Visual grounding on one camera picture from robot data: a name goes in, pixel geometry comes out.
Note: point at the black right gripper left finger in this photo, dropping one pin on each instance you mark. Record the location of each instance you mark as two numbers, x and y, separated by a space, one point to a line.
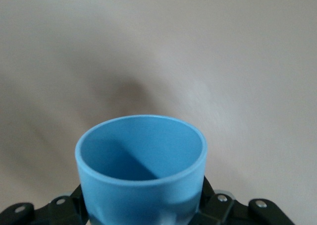
49 213

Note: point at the blue plastic cup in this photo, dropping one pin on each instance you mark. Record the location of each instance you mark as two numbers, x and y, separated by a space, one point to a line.
141 185

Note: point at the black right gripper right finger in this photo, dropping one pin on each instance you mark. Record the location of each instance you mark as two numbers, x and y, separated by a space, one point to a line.
235 213

